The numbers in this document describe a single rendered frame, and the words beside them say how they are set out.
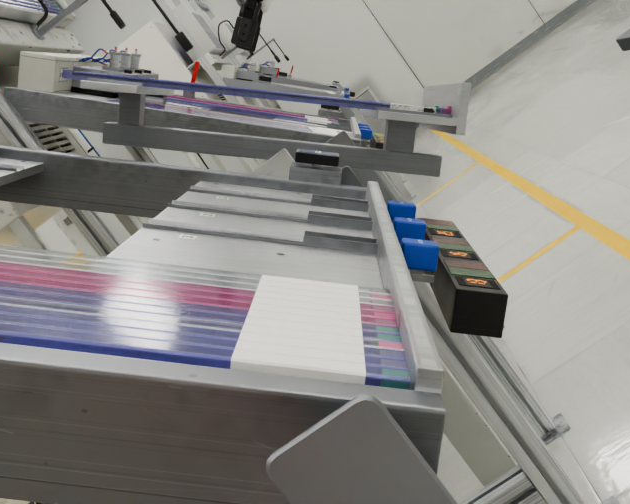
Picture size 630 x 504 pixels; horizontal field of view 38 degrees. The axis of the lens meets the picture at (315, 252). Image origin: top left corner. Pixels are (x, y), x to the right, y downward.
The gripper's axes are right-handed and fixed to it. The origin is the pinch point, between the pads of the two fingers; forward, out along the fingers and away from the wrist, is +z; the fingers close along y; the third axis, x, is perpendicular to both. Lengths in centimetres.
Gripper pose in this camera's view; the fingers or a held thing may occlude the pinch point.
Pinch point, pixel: (244, 41)
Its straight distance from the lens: 142.5
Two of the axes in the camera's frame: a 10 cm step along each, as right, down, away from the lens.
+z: -2.7, 9.5, 1.5
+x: 9.6, 2.6, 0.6
